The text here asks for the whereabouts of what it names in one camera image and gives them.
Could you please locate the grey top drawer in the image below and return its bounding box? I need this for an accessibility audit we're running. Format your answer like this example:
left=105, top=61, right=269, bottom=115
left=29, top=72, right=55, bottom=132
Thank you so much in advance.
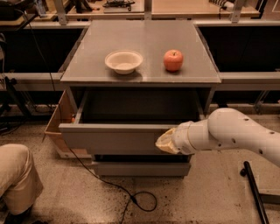
left=59, top=88, right=201, bottom=155

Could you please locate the grey drawer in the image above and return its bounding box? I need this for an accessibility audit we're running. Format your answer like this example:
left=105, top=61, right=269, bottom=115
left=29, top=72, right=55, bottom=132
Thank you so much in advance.
left=59, top=88, right=201, bottom=155
left=92, top=162, right=191, bottom=177

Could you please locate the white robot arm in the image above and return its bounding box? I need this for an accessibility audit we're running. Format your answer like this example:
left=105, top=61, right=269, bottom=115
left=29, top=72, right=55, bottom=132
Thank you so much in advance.
left=156, top=108, right=280, bottom=166

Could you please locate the grey bottom drawer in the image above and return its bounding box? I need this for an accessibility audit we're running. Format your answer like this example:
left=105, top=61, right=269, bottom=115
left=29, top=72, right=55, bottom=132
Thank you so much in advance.
left=92, top=162, right=191, bottom=177

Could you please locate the grey drawer cabinet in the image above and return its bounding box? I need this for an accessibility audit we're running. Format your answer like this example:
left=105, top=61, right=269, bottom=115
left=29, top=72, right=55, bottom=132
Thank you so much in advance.
left=62, top=20, right=221, bottom=118

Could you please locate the red apple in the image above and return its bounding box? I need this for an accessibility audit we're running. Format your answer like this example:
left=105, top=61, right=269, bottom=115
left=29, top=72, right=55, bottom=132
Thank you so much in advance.
left=164, top=50, right=184, bottom=72

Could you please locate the black metal stand leg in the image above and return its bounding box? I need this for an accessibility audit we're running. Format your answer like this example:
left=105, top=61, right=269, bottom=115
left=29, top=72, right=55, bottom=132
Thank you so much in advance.
left=240, top=161, right=270, bottom=224

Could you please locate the white paper bowl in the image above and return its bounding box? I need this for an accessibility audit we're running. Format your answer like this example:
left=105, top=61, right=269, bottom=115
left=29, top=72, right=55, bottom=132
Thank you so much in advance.
left=105, top=50, right=143, bottom=74

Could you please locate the brown cardboard box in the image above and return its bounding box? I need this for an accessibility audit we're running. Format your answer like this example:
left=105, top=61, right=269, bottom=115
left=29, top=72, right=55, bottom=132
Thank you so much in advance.
left=45, top=91, right=91, bottom=158

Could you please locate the person's beige trouser leg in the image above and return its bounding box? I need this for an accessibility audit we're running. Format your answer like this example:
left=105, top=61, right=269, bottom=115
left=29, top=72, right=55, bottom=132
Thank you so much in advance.
left=0, top=143, right=43, bottom=215

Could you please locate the wooden background workbench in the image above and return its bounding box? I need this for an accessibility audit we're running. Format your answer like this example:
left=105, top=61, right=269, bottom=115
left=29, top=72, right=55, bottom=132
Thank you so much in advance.
left=0, top=0, right=261, bottom=23

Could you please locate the black floor cable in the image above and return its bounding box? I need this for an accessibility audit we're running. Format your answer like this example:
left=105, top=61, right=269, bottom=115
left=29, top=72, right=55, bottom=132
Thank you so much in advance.
left=69, top=148, right=158, bottom=224

